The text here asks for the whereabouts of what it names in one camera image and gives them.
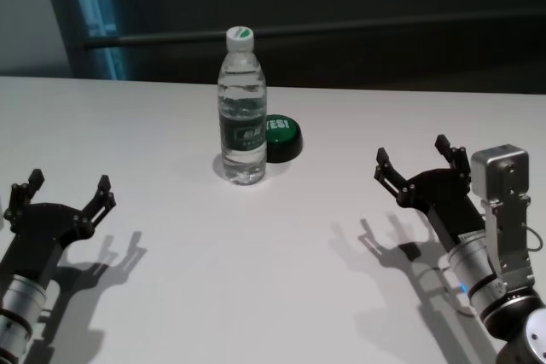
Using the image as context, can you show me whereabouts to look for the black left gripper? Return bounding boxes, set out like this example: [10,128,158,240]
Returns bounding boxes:
[0,168,118,286]

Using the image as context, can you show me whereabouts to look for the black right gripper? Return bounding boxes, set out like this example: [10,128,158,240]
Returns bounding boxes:
[374,134,487,248]

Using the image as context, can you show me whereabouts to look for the clear water bottle green label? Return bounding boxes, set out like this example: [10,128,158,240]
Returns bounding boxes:
[217,26,269,186]

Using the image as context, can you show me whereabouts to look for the green YES button black base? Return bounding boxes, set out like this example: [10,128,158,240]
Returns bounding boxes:
[264,113,305,165]

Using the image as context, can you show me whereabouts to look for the dark thin handrail bar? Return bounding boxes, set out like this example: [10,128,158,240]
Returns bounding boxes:
[82,18,546,50]

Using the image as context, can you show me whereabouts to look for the teal window glass strip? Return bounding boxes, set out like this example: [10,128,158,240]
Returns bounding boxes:
[70,0,131,80]

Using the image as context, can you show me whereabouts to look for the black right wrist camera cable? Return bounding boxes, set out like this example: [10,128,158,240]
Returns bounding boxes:
[526,227,544,253]

